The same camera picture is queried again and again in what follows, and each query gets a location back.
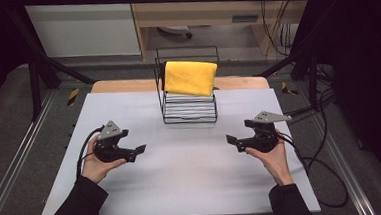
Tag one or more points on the person's right hand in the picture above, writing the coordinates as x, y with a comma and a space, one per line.
275, 164

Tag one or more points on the white cabinet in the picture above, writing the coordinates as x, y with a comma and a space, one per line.
83, 30

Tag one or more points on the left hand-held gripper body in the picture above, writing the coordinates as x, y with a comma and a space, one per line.
109, 152

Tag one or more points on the black diagonal frame strut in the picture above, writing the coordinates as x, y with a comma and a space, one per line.
282, 63
62, 67

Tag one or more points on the office chair base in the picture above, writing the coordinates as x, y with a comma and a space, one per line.
175, 30

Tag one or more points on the white table cover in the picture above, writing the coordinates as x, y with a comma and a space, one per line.
189, 174

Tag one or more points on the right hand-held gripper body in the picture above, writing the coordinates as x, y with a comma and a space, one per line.
262, 139

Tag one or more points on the wooden table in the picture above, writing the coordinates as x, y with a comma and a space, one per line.
127, 86

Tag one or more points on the aluminium floor rail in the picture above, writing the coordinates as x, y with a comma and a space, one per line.
18, 158
349, 178

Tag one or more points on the person's left hand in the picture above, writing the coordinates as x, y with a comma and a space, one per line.
97, 168

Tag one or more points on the yellow and black tape piece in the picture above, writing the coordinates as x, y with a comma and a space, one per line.
288, 89
73, 96

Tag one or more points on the light wooden desk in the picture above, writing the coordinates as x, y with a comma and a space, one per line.
199, 15

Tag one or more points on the yellow towel with black edge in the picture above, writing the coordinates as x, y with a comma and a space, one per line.
190, 77

